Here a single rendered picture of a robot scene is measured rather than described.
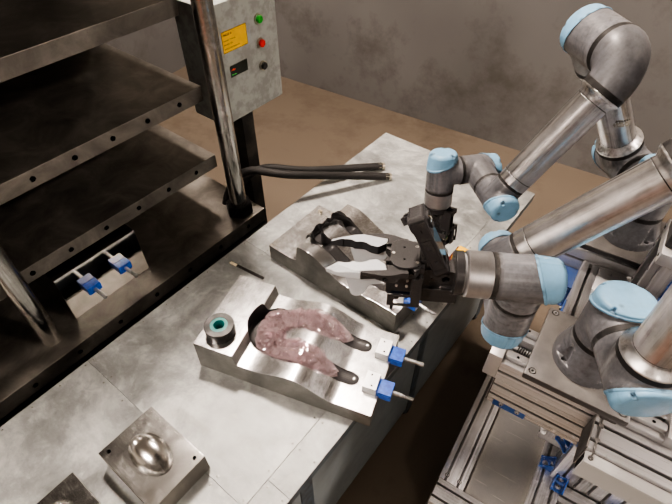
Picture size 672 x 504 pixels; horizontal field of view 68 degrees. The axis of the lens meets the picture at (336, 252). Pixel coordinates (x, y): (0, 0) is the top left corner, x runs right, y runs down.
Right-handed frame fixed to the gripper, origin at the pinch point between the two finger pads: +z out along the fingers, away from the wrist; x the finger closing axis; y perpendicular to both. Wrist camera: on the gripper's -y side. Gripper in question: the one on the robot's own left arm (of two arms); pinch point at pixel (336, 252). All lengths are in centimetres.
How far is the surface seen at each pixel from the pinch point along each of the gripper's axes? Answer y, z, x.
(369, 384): 56, -7, 18
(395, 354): 56, -14, 28
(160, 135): 29, 74, 96
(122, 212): 35, 71, 55
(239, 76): 9, 45, 105
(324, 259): 47, 9, 55
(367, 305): 55, -5, 45
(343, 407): 59, -1, 12
